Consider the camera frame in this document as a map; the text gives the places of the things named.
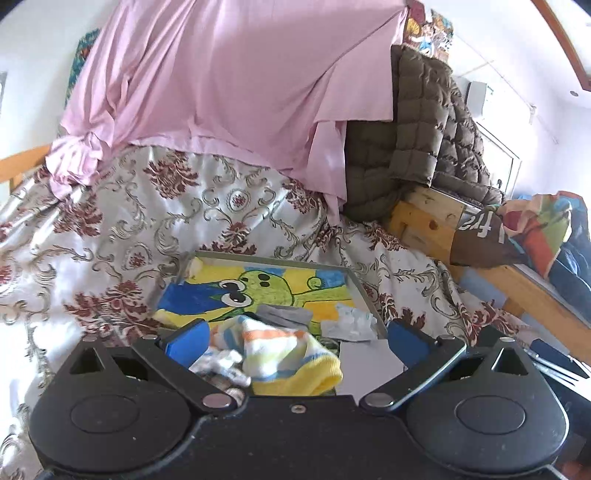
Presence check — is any colourful patchwork cloth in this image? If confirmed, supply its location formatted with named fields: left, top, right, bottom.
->
left=496, top=191, right=590, bottom=319

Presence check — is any wooden bunk frame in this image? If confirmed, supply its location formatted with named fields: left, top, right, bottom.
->
left=388, top=187, right=590, bottom=362

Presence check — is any teal wall picture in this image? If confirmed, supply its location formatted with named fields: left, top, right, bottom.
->
left=64, top=28, right=100, bottom=106

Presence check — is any brown printed cloth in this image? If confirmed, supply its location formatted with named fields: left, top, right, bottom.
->
left=450, top=207, right=527, bottom=269

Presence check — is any cartoon printed tray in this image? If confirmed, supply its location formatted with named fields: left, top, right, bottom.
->
left=152, top=251, right=386, bottom=338

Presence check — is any pink hanging sheet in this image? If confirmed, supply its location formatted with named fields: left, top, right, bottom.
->
left=46, top=1, right=407, bottom=221

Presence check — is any colourful wall poster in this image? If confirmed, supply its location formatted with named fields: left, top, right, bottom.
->
left=403, top=1, right=454, bottom=63

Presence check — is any striped yellow sock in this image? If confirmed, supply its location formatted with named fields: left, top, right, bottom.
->
left=211, top=315, right=344, bottom=397

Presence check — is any floral satin bedspread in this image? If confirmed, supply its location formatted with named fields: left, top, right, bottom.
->
left=1, top=147, right=524, bottom=479

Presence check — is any grey face mask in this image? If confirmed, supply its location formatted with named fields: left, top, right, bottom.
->
left=256, top=304, right=312, bottom=331

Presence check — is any brown quilted jacket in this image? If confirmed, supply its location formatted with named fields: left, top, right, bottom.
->
left=342, top=45, right=504, bottom=222

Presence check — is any white small sock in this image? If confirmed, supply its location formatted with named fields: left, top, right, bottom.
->
left=188, top=346, right=252, bottom=388

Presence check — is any white air conditioner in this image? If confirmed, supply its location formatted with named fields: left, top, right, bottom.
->
left=466, top=81, right=522, bottom=198

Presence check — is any wooden bed rail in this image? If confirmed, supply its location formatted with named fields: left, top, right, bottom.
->
left=0, top=144, right=50, bottom=192

